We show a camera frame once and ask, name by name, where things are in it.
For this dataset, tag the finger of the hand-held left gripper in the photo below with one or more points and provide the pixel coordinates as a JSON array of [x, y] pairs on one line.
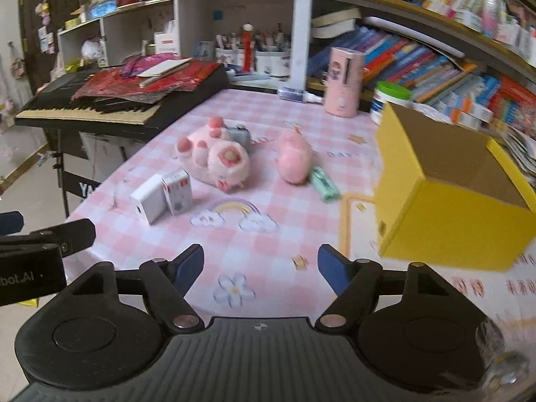
[[71, 234], [10, 222]]

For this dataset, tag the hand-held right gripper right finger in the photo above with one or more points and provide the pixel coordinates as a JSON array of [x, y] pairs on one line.
[[331, 266]]

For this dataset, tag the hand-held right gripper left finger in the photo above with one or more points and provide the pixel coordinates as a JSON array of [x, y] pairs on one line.
[[190, 264]]

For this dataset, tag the small white red-print box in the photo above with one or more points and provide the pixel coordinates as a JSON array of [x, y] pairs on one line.
[[179, 192]]

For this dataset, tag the white charger box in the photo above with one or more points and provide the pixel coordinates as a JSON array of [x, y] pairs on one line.
[[148, 201]]

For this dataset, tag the pink paw plush toy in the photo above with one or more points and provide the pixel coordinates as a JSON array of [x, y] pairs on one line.
[[222, 163]]

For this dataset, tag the pink pig plush toy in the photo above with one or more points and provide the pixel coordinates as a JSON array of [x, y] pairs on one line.
[[293, 159]]

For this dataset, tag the yellow cardboard box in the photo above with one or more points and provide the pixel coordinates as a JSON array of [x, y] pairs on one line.
[[439, 226]]

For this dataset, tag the grey plush toy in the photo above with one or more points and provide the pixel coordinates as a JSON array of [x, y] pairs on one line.
[[239, 136]]

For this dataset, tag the black keyboard stand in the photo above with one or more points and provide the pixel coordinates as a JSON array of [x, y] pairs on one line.
[[79, 188]]

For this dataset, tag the pink checkered tablecloth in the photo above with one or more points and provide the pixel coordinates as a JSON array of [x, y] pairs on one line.
[[268, 238]]

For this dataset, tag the black electronic keyboard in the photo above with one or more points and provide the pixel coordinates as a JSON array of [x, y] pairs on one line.
[[54, 88]]

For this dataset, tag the red glossy paper sheets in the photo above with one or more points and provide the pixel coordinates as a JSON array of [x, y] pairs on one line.
[[121, 86]]

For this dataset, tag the white jar green lid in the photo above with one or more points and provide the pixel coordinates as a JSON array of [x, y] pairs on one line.
[[385, 106]]

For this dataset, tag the dark spray bottle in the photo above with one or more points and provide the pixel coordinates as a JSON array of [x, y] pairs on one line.
[[292, 93]]

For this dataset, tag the pink humidifier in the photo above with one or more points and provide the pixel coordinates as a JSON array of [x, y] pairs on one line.
[[343, 88]]

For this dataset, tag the purple foil wrapper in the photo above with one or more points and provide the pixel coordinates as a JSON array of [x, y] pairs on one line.
[[140, 63]]

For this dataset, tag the white plastic bag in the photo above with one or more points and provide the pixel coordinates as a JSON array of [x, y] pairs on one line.
[[92, 50]]

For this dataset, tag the white booklet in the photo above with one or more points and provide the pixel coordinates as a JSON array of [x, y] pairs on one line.
[[163, 69]]

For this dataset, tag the large white pen holder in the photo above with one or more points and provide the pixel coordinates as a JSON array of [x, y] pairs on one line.
[[272, 63]]

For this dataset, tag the small white pen holder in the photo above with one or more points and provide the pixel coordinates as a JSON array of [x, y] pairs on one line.
[[225, 56]]

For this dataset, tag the stack of blue white boxes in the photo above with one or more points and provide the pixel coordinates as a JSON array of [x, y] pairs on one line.
[[469, 104]]

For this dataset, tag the white box red label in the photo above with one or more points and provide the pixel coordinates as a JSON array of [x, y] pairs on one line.
[[166, 44]]

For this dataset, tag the row of colourful books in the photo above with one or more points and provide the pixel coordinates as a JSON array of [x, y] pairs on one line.
[[410, 63]]

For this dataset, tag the stack of magazines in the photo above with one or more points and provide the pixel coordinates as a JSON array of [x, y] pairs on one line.
[[519, 150]]

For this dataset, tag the red tube white cap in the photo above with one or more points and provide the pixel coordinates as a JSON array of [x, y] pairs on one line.
[[248, 50]]

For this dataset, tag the blue package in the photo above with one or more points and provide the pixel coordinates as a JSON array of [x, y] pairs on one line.
[[100, 10]]

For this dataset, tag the bunch of pens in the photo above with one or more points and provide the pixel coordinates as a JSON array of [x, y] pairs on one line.
[[270, 39]]

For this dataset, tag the white pillar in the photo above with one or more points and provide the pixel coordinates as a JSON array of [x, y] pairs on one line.
[[302, 29]]

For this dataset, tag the thick cream-paged book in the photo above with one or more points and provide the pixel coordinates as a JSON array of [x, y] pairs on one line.
[[335, 23]]

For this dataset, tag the white rolled paper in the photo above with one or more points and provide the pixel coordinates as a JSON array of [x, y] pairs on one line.
[[414, 33]]

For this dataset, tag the blue sticky note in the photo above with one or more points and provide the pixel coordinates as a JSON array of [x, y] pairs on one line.
[[217, 14]]

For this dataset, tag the white shelf unit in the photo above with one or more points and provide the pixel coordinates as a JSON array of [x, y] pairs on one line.
[[192, 12]]

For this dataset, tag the wooden bookshelf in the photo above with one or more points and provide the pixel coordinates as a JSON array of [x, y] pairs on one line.
[[418, 14]]

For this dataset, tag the row of books and boxes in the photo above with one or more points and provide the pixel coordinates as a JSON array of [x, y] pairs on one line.
[[460, 0]]

